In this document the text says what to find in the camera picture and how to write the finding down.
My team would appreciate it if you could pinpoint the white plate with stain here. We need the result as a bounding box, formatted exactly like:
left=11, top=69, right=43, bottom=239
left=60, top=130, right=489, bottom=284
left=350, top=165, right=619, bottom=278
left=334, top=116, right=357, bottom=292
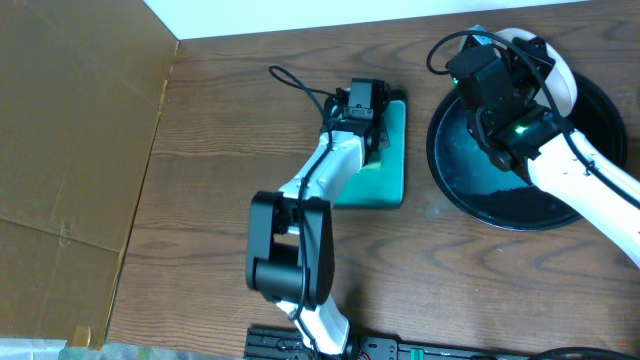
left=457, top=27, right=579, bottom=119

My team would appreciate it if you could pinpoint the green yellow sponge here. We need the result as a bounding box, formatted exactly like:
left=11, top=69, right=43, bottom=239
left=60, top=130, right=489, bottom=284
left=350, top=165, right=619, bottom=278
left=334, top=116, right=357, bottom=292
left=360, top=162, right=382, bottom=172

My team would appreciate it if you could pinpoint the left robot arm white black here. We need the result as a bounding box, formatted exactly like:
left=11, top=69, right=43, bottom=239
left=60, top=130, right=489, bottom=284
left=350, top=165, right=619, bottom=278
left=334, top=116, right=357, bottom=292
left=246, top=99, right=407, bottom=356

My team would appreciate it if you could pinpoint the round black serving tray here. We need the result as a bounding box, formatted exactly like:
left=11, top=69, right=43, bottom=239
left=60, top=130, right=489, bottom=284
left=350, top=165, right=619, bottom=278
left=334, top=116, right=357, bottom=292
left=426, top=73, right=627, bottom=231

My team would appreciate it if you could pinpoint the brown cardboard panel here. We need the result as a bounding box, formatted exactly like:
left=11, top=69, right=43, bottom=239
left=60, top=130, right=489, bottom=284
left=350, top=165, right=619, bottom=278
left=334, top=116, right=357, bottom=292
left=1, top=0, right=178, bottom=348

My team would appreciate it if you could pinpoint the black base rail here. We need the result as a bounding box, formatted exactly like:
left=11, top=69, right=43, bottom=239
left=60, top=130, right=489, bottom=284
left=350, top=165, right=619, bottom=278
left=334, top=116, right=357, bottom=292
left=243, top=327, right=640, bottom=360

